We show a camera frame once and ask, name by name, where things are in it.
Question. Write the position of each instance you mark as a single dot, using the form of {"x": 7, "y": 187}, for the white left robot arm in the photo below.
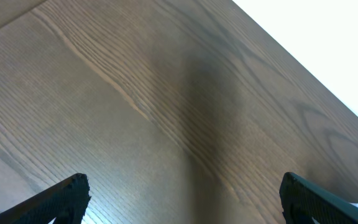
{"x": 66, "y": 202}

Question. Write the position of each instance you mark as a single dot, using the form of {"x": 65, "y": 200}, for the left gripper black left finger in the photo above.
{"x": 63, "y": 203}

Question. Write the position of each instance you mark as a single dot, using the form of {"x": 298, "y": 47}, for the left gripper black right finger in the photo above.
{"x": 305, "y": 202}

